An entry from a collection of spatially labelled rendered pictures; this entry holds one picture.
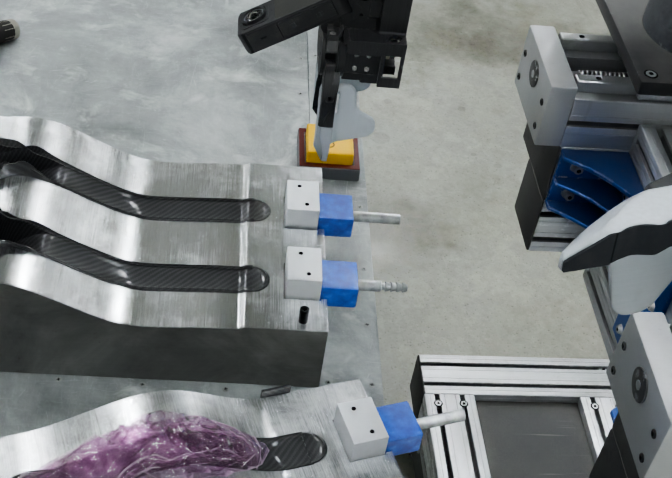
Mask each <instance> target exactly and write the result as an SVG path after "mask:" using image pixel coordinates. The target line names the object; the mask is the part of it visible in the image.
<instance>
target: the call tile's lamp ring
mask: <svg viewBox="0 0 672 478"><path fill-rule="evenodd" d="M304 132H306V128H299V166H309V167H323V168H337V169H351V170H360V165H359V152H358V139H357V138H354V139H353V148H354V166H352V165H338V164H324V163H310V162H305V149H304Z"/></svg>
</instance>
